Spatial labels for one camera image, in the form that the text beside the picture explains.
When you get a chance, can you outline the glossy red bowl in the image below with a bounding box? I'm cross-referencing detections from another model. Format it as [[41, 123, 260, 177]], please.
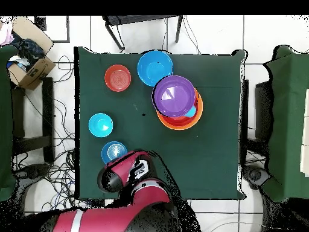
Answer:
[[159, 96, 200, 127]]

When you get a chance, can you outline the purple bowl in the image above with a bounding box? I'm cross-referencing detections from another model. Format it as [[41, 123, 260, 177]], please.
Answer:
[[151, 75, 197, 118]]

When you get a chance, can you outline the blue cup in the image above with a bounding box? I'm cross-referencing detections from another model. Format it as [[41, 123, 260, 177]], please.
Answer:
[[185, 105, 197, 118]]

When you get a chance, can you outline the blue bowl with ring pattern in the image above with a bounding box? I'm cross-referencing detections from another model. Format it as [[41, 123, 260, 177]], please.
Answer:
[[101, 141, 128, 165]]

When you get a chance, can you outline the large orange bowl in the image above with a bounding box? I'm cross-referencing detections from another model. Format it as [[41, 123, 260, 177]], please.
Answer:
[[156, 88, 204, 131]]

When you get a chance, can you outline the large blue bowl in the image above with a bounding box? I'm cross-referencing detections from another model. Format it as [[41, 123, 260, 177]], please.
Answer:
[[136, 50, 174, 87]]

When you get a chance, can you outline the orange bowl with ring pattern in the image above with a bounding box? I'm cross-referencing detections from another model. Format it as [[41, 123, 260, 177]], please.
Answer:
[[104, 64, 132, 93]]

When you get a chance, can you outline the cyan ribbed bowl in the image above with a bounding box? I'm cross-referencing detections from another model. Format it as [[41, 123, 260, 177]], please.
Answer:
[[88, 112, 114, 138]]

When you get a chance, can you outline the dark green tablecloth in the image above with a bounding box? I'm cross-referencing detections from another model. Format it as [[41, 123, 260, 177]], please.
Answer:
[[73, 45, 248, 201]]

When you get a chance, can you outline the black bench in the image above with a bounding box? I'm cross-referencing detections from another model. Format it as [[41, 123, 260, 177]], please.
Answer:
[[10, 77, 56, 164]]

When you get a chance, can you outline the black metal chair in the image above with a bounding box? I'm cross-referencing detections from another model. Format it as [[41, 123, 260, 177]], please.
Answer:
[[101, 14, 184, 51]]

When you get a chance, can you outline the cardboard box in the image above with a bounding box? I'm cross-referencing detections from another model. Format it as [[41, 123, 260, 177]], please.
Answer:
[[7, 16, 57, 91]]

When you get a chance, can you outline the green cloth covered table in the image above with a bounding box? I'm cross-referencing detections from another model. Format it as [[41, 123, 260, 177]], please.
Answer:
[[263, 45, 309, 204], [0, 44, 19, 202]]

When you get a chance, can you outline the dark blue cloth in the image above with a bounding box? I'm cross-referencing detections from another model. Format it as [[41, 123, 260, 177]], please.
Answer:
[[10, 32, 46, 66]]

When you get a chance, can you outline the white box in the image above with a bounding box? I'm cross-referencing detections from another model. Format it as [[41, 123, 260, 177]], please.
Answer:
[[299, 88, 309, 177]]

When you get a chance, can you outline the black floor box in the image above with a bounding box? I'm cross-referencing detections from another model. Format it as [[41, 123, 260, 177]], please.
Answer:
[[34, 16, 47, 31]]

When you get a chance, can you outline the pale pink cloth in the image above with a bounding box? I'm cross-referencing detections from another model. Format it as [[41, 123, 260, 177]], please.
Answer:
[[0, 22, 15, 47]]

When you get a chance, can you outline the tangle of black cables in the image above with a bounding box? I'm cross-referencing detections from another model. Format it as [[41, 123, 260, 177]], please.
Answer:
[[11, 55, 97, 216]]

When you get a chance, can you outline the dark grey pedestal foot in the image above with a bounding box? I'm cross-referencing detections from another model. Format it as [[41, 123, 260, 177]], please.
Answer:
[[241, 165, 272, 190], [14, 163, 53, 181]]

